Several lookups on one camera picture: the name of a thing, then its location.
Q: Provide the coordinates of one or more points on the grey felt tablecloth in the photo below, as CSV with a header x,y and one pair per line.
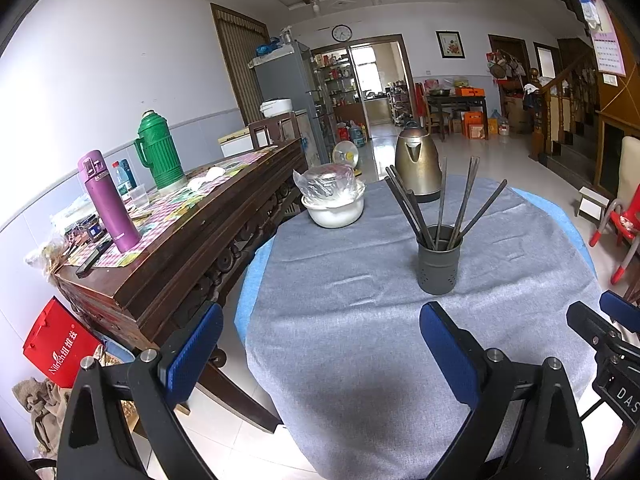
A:
x,y
350,310

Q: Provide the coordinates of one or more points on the clear plastic bag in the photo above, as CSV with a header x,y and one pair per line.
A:
x,y
327,182

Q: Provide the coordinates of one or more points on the purple thermos bottle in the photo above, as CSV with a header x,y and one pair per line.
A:
x,y
107,205

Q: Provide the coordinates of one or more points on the white rice cooker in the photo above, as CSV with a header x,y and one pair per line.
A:
x,y
276,107

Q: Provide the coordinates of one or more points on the dark dining table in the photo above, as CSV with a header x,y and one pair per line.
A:
x,y
455,101

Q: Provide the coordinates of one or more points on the framed wall picture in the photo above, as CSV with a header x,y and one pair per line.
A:
x,y
451,45

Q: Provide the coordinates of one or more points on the orange carton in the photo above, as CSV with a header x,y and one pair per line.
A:
x,y
475,125

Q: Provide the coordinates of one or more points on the brass electric kettle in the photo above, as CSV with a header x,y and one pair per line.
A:
x,y
417,160

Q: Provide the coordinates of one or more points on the small white stool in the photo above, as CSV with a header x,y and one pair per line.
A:
x,y
592,200

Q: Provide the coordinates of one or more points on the blue water jug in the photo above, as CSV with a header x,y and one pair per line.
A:
x,y
357,132

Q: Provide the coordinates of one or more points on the black remote control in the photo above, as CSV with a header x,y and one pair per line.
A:
x,y
95,257

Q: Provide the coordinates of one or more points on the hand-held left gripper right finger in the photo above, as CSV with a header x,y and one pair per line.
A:
x,y
450,355

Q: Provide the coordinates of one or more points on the gold speckled sack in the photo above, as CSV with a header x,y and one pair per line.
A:
x,y
127,412

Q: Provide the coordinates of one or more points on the round wall clock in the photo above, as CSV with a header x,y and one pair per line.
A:
x,y
342,33

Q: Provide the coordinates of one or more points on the white box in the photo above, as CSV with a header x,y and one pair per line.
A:
x,y
235,142

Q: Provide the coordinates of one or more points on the red paper bag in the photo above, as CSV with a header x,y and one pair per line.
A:
x,y
57,345

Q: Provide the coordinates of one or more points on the dark metal utensil holder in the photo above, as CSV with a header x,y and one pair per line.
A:
x,y
437,270

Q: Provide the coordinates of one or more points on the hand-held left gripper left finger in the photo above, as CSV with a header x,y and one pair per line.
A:
x,y
195,355

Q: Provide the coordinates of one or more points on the flat orange box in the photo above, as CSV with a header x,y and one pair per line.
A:
x,y
470,91

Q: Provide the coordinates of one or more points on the beige chair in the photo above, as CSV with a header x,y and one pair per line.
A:
x,y
631,175

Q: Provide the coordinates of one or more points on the blue table cover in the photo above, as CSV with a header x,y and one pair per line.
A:
x,y
250,280

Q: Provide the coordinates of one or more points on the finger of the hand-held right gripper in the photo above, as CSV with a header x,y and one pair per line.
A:
x,y
622,310
592,327

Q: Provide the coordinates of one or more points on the white electric fan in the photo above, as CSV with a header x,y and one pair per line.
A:
x,y
346,155

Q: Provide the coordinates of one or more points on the plastic water bottle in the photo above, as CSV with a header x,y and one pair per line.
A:
x,y
122,180

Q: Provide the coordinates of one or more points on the shelf with goods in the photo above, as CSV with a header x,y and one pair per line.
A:
x,y
332,75

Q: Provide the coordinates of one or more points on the brown wooden door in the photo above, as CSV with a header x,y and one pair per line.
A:
x,y
240,60

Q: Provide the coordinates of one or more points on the clear plastic cup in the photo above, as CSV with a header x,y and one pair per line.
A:
x,y
139,197

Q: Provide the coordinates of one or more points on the wooden stair railing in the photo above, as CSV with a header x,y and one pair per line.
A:
x,y
565,105

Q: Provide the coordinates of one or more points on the colourful patterned mat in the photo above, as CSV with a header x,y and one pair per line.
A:
x,y
165,205

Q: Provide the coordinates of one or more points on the grey refrigerator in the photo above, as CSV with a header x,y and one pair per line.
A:
x,y
285,80

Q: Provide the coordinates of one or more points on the pink wall calendar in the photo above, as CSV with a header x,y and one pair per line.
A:
x,y
607,55

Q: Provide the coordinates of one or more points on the white tissue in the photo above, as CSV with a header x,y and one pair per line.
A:
x,y
207,177

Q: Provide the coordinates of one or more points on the dark wooden chair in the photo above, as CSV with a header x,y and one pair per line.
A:
x,y
272,132

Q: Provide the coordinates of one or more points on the beige crumpled rag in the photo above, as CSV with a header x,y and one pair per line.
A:
x,y
40,410

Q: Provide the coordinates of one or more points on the carved dark wooden sideboard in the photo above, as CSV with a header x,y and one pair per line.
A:
x,y
165,270

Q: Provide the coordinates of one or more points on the green thermos flask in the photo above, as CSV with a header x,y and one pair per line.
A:
x,y
162,155

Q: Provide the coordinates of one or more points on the red plastic chair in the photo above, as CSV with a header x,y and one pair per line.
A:
x,y
622,225

